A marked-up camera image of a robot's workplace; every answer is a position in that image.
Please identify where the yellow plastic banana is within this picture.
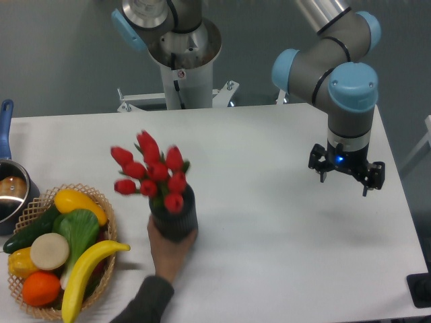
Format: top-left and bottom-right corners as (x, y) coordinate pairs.
(61, 240), (131, 323)

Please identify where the orange plastic orange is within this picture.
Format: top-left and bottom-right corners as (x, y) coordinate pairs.
(22, 271), (61, 307)

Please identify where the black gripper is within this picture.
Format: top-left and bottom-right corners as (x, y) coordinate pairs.
(308, 143), (385, 197)

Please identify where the woven wicker basket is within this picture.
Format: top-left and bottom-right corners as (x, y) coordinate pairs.
(8, 184), (117, 320)

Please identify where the yellow bell pepper toy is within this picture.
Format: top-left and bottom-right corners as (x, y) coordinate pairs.
(8, 247), (40, 279)

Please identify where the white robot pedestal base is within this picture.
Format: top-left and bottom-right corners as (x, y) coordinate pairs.
(111, 11), (240, 110)

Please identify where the red tulip bouquet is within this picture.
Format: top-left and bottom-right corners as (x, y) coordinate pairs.
(110, 131), (190, 215)

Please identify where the blue handled saucepan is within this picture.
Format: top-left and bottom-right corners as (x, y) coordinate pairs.
(1, 100), (40, 236)

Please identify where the white frame at right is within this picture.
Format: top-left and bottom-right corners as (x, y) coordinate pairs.
(399, 115), (430, 178)

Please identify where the green bok choy toy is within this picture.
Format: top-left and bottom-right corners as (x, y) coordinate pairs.
(53, 209), (100, 290)

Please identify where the green plastic cucumber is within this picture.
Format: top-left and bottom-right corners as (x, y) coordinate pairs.
(3, 205), (61, 254)

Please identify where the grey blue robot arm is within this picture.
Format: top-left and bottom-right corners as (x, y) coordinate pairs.
(111, 1), (385, 191)

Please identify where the bare human hand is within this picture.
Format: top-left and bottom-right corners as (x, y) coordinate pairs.
(147, 215), (198, 285)

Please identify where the black device at edge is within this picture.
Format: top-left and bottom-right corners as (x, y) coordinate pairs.
(406, 273), (430, 308)

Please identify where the dark grey sleeved forearm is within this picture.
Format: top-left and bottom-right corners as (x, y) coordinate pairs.
(111, 275), (174, 323)

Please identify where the yellow plastic squash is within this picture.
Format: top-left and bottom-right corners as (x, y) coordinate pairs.
(54, 189), (108, 227)

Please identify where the beige round slice toy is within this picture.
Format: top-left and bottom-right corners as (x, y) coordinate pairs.
(30, 233), (69, 271)

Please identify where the dark grey ribbed vase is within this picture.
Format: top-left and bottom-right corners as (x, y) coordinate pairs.
(149, 184), (198, 242)

